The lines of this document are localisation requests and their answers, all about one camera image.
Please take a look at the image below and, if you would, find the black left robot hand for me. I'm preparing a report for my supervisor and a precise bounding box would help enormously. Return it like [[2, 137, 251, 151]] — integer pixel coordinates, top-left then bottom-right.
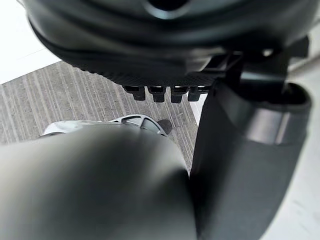
[[18, 0, 320, 240]]

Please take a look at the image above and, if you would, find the dark robot left foot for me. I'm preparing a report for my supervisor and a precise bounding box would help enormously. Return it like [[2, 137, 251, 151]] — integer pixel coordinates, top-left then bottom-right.
[[156, 119, 174, 134]]

